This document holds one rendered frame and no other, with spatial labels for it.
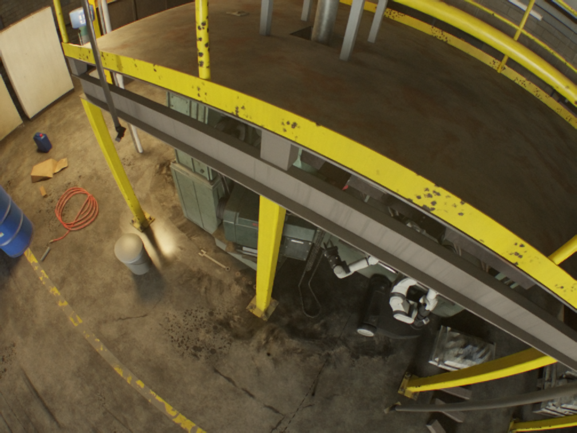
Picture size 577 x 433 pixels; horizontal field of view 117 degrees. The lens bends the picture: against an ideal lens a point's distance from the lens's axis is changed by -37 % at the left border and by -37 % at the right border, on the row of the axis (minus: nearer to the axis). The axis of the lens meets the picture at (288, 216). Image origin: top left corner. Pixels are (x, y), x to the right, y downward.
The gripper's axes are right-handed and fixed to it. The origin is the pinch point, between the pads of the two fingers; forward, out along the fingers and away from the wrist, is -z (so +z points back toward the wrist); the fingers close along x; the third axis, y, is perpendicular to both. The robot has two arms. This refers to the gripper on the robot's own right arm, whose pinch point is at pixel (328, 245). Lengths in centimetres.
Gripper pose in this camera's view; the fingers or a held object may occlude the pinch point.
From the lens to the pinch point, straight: 214.4
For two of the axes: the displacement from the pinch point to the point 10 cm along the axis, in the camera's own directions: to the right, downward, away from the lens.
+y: 1.1, -5.7, -8.1
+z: 3.0, 8.0, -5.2
